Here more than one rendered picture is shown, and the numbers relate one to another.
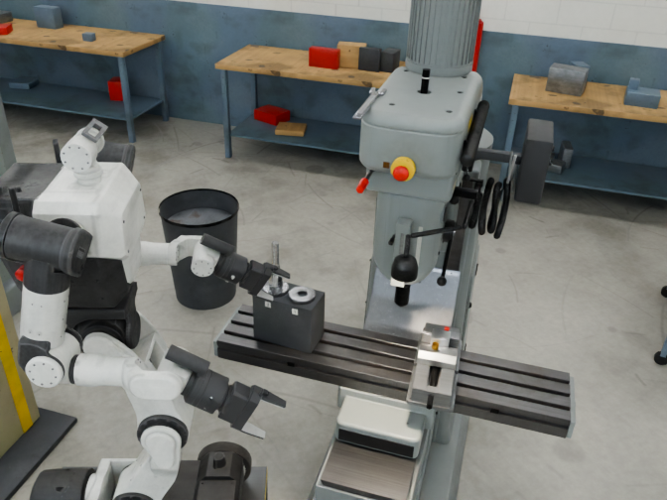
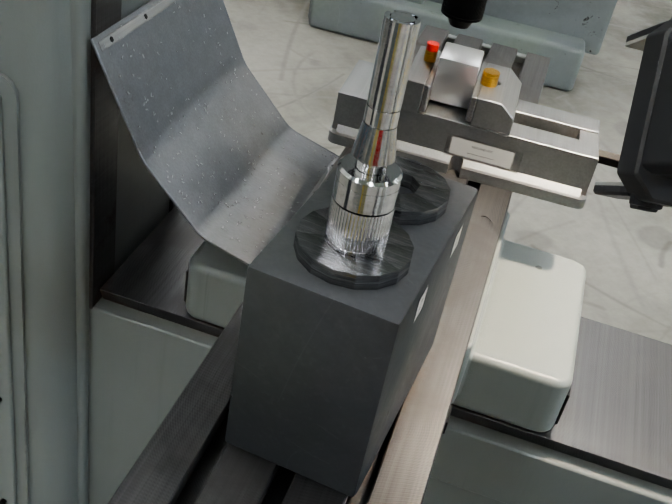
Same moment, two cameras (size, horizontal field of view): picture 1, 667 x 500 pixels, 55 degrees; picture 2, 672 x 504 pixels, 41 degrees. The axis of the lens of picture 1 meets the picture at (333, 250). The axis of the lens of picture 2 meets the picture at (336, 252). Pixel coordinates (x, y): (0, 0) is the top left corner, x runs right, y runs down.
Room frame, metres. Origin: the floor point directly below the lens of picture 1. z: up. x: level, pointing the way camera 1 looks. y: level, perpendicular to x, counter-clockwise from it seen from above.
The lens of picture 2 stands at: (1.87, 0.75, 1.54)
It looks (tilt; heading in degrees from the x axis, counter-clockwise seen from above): 35 degrees down; 265
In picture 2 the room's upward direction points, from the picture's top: 11 degrees clockwise
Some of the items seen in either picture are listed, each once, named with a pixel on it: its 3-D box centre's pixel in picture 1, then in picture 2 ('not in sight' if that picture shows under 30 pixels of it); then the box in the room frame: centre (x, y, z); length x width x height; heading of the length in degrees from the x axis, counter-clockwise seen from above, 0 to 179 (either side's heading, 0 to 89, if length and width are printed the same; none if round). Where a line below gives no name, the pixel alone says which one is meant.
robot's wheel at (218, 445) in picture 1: (224, 464); not in sight; (1.60, 0.37, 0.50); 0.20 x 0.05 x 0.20; 93
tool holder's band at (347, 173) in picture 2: not in sight; (369, 172); (1.81, 0.19, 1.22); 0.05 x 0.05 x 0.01
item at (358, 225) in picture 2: (275, 280); (361, 210); (1.81, 0.19, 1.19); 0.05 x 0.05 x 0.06
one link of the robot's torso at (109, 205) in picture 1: (72, 230); not in sight; (1.32, 0.62, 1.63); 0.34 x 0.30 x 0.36; 3
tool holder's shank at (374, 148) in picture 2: (275, 257); (386, 95); (1.81, 0.19, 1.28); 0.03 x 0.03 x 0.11
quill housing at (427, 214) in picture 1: (410, 227); not in sight; (1.70, -0.23, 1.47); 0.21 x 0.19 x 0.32; 75
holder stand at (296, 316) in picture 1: (289, 313); (356, 306); (1.79, 0.15, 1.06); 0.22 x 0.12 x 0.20; 69
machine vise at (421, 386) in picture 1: (437, 359); (469, 115); (1.63, -0.36, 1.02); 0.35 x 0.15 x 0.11; 167
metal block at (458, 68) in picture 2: (440, 341); (457, 75); (1.66, -0.36, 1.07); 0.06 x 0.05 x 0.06; 77
